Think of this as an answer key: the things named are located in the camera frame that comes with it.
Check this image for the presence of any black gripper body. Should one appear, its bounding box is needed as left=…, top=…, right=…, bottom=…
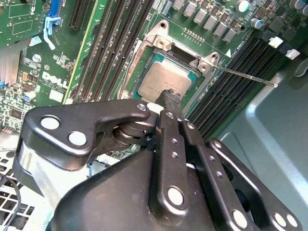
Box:
left=48, top=149, right=229, bottom=231

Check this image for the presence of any CPU with silver top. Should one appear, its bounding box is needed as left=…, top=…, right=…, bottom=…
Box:
left=131, top=51, right=202, bottom=106

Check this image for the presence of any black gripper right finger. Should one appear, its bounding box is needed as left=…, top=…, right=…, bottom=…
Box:
left=171, top=91, right=304, bottom=231

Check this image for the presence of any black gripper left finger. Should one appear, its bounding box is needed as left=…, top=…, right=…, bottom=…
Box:
left=13, top=89, right=191, bottom=217

